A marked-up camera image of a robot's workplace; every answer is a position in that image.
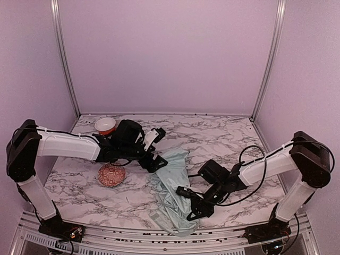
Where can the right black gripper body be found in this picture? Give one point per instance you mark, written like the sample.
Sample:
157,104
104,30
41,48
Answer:
201,202

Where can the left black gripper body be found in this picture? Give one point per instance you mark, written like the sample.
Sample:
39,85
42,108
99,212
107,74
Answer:
148,161

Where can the mint green folding umbrella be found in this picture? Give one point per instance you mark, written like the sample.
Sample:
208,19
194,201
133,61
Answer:
170,216

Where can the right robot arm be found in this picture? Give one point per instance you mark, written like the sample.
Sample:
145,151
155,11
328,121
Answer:
314,161

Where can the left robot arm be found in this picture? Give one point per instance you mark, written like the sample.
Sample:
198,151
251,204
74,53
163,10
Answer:
129,142

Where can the red patterned bowl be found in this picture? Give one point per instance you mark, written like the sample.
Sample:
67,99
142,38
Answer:
110,175

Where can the orange white bowl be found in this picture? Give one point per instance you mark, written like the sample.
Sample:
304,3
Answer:
105,126

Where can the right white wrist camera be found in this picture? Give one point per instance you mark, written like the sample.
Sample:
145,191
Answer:
186,192

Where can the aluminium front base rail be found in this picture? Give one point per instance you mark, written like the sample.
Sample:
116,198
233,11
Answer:
114,240

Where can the left aluminium frame post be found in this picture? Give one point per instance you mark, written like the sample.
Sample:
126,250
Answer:
63,56

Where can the aluminium frame post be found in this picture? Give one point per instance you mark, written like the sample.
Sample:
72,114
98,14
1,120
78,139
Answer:
273,50
63,56

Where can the right aluminium frame post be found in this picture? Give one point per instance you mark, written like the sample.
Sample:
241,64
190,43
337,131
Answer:
273,50

